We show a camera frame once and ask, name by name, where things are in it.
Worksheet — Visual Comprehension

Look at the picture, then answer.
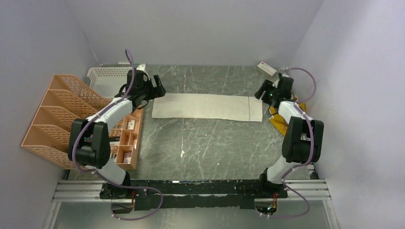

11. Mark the white terry towel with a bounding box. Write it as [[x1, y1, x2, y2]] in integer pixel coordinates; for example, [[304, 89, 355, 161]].
[[152, 94, 263, 122]]

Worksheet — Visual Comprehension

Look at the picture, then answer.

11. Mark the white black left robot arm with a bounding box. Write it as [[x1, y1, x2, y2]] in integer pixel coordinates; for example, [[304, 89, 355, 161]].
[[68, 70, 166, 198]]

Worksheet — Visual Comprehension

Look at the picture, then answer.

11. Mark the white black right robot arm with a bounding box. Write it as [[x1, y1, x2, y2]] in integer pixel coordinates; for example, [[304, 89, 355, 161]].
[[255, 76, 324, 198]]

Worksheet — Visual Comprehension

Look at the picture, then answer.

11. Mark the yellow grey patterned towel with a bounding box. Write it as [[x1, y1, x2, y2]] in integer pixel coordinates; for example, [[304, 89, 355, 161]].
[[269, 101, 306, 136]]

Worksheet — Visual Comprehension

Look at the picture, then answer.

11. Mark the white green marker pen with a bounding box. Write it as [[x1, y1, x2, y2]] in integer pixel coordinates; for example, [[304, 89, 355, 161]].
[[117, 62, 139, 67]]

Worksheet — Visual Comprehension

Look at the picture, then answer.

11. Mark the white perforated plastic basket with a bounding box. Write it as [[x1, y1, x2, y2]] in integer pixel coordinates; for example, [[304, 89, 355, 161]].
[[87, 67, 132, 98]]

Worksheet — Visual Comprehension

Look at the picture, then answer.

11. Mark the orange compartment organiser tray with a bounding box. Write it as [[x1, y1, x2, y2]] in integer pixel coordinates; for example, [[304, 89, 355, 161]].
[[109, 109, 144, 171]]

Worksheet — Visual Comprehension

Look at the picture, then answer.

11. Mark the orange mesh file rack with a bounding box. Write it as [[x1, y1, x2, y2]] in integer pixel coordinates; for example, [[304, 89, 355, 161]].
[[21, 74, 111, 169]]

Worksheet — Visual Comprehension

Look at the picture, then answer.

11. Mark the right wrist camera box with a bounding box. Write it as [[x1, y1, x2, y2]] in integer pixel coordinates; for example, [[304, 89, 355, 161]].
[[256, 62, 278, 79]]

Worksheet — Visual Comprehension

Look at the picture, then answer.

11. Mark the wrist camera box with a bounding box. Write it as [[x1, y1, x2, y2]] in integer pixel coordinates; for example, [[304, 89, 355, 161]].
[[135, 63, 148, 73], [256, 62, 278, 79]]

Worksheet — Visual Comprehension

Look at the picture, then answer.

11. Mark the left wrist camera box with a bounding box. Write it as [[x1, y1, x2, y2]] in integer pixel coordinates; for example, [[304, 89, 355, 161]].
[[135, 63, 148, 73]]

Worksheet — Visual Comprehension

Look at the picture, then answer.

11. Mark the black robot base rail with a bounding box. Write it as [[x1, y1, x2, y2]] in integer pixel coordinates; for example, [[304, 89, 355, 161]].
[[99, 178, 288, 211]]

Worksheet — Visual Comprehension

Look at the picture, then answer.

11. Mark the aluminium frame rail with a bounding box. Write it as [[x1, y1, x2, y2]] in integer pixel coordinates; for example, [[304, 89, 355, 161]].
[[43, 179, 339, 229]]

